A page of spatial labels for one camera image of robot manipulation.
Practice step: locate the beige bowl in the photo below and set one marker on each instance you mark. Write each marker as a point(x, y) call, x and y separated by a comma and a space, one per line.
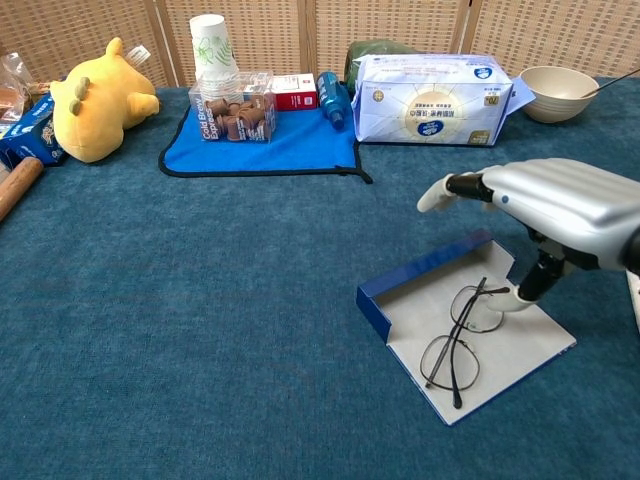
point(555, 105)

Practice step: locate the dark blue snack box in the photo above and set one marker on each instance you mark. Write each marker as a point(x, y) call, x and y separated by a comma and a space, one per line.
point(30, 135)

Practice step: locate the blue plastic bottle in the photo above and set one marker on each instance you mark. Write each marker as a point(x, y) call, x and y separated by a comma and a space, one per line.
point(330, 95)

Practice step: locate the woven rattan folding screen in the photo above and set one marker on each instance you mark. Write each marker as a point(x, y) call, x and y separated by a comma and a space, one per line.
point(400, 25)

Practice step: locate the yellow plush toy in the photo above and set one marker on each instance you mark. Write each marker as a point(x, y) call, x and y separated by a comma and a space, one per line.
point(95, 110)

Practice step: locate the red and white carton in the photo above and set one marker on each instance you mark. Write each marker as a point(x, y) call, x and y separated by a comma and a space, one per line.
point(295, 97)

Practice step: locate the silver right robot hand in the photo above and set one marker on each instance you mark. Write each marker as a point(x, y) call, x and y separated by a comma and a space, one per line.
point(565, 205)

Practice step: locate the metal spoon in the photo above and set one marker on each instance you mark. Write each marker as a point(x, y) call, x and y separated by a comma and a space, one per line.
point(615, 82)

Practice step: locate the clear bag of pastries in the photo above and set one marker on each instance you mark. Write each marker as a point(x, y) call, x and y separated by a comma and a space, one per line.
point(12, 85)

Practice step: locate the wooden rolling pin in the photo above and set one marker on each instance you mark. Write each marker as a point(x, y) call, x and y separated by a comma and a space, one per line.
point(20, 182)

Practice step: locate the clear bag with white cloth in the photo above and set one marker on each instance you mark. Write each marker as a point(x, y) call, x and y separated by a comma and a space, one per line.
point(636, 300)

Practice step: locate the clear coffee capsule box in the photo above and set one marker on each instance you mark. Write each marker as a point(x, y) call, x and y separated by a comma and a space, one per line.
point(235, 120)

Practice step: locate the stack of paper cups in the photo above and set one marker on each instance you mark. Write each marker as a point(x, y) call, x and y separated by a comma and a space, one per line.
point(210, 45)

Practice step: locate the white blue tissue pack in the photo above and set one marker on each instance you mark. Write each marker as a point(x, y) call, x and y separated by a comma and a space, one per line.
point(425, 110)

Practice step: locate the blue cardboard glasses box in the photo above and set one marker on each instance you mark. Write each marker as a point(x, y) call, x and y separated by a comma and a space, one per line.
point(530, 350)

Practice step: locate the blue cloth black trim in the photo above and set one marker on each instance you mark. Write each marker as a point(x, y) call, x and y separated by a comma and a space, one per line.
point(300, 145)

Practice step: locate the black-framed eyeglasses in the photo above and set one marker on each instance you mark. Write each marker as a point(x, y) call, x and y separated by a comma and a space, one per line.
point(450, 365)

